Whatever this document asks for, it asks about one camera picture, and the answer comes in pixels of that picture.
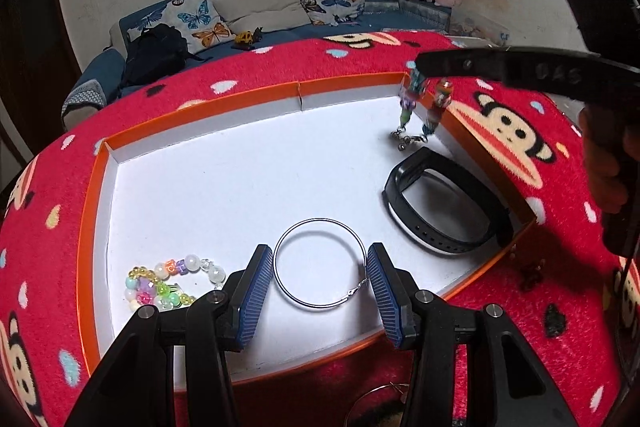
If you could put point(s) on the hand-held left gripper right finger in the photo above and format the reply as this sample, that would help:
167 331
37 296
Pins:
387 297

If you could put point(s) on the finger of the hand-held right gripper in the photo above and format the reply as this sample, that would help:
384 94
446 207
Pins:
500 64

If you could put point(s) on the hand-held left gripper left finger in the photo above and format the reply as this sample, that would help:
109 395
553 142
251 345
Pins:
255 297

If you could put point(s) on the silver hoop earring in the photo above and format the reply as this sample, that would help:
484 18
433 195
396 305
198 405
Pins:
387 386
356 291

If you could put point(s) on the orange cardboard tray box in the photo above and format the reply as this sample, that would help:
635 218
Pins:
225 187

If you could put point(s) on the person's right hand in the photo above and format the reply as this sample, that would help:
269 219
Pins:
602 157

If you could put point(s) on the clear plastic storage box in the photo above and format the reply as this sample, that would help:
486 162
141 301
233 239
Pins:
477 29

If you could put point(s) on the black smart band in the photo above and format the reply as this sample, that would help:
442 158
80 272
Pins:
400 207

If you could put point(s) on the red monkey print blanket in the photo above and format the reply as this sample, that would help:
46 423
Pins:
300 54

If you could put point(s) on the dark toy animal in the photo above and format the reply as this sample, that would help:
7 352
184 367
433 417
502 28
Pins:
258 35

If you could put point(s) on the beige cushion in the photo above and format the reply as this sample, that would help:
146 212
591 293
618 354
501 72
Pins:
260 4

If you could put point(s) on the yellow toy truck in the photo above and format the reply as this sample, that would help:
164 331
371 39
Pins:
243 39

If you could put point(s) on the black backpack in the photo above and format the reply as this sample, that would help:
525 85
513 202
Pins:
155 52

